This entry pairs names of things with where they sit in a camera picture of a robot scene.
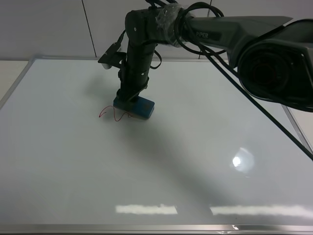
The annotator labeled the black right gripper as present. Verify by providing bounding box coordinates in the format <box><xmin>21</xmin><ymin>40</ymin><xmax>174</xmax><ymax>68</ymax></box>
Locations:
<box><xmin>116</xmin><ymin>43</ymin><xmax>156</xmax><ymax>102</ymax></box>

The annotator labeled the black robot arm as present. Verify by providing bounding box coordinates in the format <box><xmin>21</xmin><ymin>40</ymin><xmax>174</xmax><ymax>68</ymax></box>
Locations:
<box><xmin>117</xmin><ymin>2</ymin><xmax>313</xmax><ymax>112</ymax></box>

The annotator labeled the blue magnetic board eraser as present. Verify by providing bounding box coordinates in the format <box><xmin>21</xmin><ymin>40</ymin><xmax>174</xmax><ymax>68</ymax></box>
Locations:
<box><xmin>113</xmin><ymin>96</ymin><xmax>155</xmax><ymax>119</ymax></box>

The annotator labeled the red marker scribble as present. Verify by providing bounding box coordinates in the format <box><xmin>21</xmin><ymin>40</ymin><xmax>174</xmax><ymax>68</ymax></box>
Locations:
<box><xmin>98</xmin><ymin>105</ymin><xmax>133</xmax><ymax>122</ymax></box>

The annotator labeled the white whiteboard with aluminium frame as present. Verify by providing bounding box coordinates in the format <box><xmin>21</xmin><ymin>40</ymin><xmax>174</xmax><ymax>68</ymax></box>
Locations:
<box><xmin>0</xmin><ymin>59</ymin><xmax>313</xmax><ymax>235</ymax></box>

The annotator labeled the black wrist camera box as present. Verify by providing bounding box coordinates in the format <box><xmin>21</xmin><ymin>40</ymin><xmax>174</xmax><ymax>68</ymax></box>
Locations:
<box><xmin>98</xmin><ymin>42</ymin><xmax>127</xmax><ymax>70</ymax></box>

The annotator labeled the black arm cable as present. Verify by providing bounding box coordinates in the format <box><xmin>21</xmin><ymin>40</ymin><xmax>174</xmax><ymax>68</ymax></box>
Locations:
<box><xmin>144</xmin><ymin>0</ymin><xmax>313</xmax><ymax>161</ymax></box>

